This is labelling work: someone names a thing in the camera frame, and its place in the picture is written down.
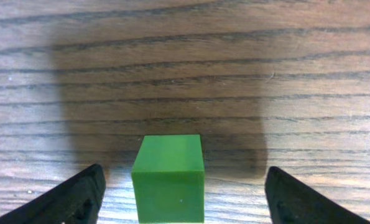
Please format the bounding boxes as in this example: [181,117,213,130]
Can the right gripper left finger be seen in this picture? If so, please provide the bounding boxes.
[0,164,106,224]

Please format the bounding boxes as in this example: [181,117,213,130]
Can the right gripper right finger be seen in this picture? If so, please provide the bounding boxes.
[264,166,370,224]

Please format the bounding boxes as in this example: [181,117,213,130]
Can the green cube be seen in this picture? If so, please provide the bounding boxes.
[131,134,206,224]

